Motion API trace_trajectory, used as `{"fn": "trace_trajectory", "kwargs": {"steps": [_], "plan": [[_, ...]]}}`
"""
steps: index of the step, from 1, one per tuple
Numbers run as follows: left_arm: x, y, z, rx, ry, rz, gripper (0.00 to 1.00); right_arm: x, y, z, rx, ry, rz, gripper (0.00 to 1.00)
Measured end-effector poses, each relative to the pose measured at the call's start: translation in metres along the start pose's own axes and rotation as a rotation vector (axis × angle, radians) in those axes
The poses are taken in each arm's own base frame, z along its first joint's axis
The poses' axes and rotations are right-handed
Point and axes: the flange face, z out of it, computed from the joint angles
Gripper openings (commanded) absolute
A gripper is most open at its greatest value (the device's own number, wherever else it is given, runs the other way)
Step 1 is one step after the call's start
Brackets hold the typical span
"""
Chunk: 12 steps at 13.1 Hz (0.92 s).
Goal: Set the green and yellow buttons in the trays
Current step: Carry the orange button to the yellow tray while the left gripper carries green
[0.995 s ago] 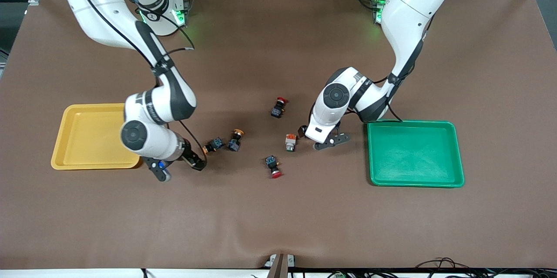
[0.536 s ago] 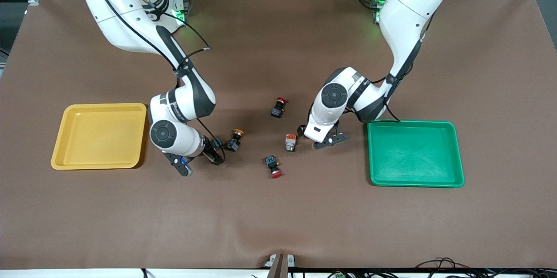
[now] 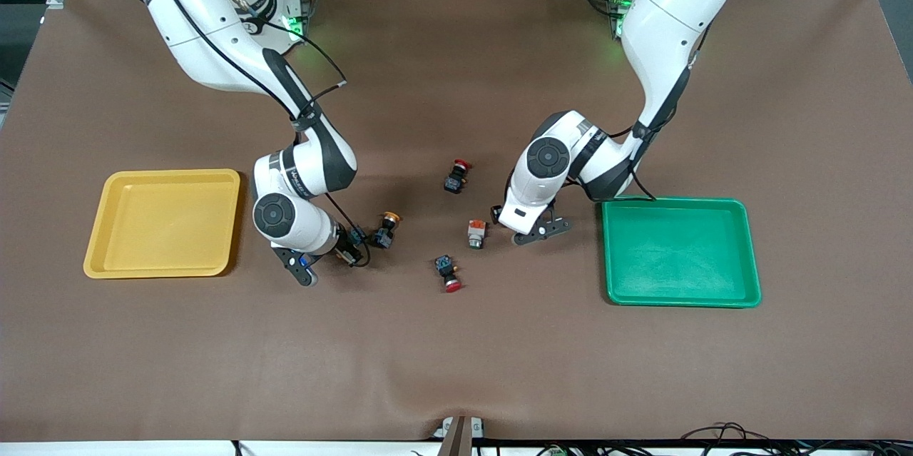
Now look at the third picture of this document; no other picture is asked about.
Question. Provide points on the grey orange switch block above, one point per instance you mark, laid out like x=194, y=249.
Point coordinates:
x=476, y=231

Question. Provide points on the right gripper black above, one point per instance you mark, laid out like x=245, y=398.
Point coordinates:
x=354, y=240

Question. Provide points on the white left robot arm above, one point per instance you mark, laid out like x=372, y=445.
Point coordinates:
x=663, y=35

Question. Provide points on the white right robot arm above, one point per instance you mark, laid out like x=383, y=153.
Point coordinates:
x=214, y=35

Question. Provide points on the green plastic tray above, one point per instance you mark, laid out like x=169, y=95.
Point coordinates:
x=677, y=263

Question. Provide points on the brown post with white brackets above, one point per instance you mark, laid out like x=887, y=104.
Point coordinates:
x=456, y=438

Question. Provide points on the brown table mat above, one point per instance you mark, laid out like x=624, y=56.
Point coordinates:
x=456, y=356

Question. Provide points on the yellow plastic tray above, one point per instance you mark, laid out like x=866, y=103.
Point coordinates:
x=164, y=242

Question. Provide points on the red push button black body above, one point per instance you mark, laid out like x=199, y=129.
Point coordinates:
x=454, y=181
x=448, y=272

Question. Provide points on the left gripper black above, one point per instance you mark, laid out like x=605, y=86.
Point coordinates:
x=493, y=215

